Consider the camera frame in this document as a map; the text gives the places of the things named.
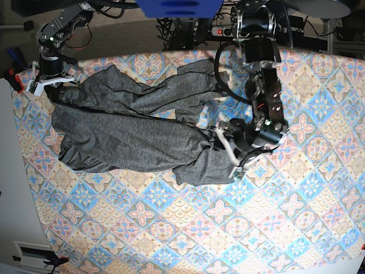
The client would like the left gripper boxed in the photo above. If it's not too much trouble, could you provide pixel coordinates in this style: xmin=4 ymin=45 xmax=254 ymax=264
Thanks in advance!
xmin=208 ymin=119 xmax=274 ymax=178

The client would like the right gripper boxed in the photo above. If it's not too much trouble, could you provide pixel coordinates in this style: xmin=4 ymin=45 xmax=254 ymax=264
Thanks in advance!
xmin=26 ymin=61 xmax=80 ymax=94

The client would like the grey t-shirt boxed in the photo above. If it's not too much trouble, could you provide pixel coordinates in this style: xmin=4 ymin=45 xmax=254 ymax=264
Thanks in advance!
xmin=45 ymin=59 xmax=234 ymax=186

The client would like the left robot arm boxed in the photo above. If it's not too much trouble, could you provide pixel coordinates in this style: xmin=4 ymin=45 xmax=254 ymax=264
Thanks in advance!
xmin=214 ymin=1 xmax=289 ymax=178

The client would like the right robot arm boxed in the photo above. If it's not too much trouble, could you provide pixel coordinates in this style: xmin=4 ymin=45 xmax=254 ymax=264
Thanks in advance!
xmin=26 ymin=2 xmax=94 ymax=96

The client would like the red black clamp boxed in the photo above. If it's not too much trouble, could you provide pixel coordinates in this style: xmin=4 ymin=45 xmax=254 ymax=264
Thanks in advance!
xmin=3 ymin=69 xmax=24 ymax=93

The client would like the patterned tablecloth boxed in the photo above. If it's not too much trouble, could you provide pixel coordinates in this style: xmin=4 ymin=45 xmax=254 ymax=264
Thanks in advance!
xmin=11 ymin=50 xmax=364 ymax=273

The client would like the white power strip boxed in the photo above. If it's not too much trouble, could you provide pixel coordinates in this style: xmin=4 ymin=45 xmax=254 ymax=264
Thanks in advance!
xmin=211 ymin=26 xmax=233 ymax=38

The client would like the white vent panel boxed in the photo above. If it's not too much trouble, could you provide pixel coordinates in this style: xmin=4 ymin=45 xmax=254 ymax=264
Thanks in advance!
xmin=13 ymin=241 xmax=55 ymax=273

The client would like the blue orange clamp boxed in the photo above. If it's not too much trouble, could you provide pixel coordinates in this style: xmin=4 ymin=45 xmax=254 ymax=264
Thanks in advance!
xmin=43 ymin=257 xmax=69 ymax=273

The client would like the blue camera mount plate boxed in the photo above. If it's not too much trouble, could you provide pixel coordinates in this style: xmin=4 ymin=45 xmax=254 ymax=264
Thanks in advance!
xmin=136 ymin=0 xmax=223 ymax=18

